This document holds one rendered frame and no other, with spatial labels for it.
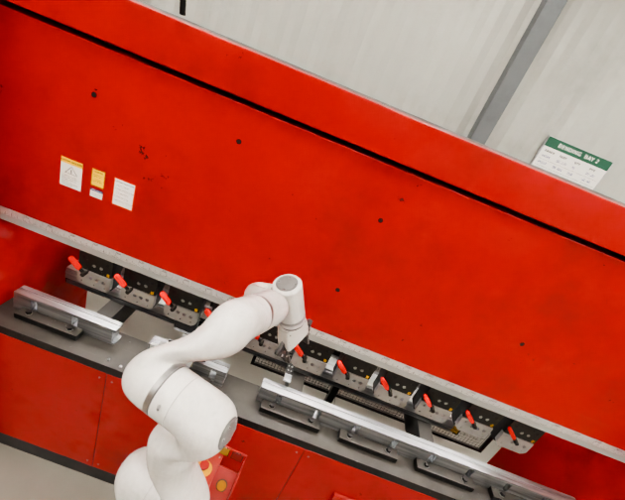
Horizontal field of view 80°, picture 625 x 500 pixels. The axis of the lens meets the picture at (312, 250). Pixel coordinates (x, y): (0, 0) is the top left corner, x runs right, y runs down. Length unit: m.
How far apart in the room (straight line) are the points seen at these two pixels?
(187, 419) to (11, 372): 1.71
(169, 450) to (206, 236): 0.88
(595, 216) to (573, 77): 4.53
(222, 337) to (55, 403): 1.71
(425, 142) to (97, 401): 1.84
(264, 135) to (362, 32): 4.26
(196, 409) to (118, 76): 1.14
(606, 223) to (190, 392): 1.34
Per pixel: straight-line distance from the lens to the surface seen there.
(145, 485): 1.07
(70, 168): 1.70
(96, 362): 1.99
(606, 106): 6.17
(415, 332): 1.59
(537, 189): 1.40
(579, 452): 2.68
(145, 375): 0.74
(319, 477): 2.10
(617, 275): 1.67
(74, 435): 2.45
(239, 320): 0.71
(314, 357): 1.69
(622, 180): 6.51
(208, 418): 0.70
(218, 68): 1.33
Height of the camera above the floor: 2.35
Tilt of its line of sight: 26 degrees down
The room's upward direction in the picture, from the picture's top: 23 degrees clockwise
